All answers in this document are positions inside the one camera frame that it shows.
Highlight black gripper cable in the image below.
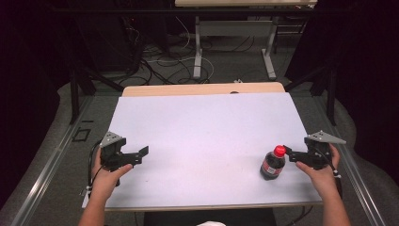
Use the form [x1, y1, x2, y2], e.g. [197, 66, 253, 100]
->
[87, 139, 105, 193]
[316, 150, 343, 200]

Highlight black metal stand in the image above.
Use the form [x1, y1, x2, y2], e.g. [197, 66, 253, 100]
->
[283, 65, 337, 127]
[69, 67, 125, 125]

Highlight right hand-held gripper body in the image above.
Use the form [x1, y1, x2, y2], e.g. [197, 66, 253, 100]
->
[303, 130, 347, 171]

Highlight person's right hand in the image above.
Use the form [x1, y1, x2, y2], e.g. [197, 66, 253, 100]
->
[295, 143, 342, 200]

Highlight wooden table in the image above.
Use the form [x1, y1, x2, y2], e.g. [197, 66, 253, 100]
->
[104, 81, 325, 212]

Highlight tangle of black floor cables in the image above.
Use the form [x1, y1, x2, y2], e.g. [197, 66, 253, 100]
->
[117, 17, 257, 87]

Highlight aluminium floor rail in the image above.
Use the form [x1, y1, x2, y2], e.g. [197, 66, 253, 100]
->
[9, 94, 96, 226]
[312, 94, 388, 226]

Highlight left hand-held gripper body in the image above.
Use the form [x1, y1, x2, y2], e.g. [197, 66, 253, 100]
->
[99, 131, 136, 172]

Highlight person's left hand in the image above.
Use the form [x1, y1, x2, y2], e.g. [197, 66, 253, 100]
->
[90, 147, 134, 202]

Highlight red-capped cola bottle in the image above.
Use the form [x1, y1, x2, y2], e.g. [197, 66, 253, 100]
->
[259, 144, 287, 182]

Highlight white floor cable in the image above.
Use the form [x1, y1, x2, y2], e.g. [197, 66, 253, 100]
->
[147, 15, 215, 85]

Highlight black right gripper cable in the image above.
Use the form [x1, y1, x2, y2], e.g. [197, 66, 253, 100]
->
[316, 150, 343, 200]

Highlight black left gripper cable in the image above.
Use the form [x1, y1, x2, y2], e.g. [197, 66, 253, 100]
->
[87, 139, 105, 193]

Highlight white metal-frame desk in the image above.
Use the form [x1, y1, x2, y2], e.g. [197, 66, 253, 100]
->
[174, 0, 318, 81]

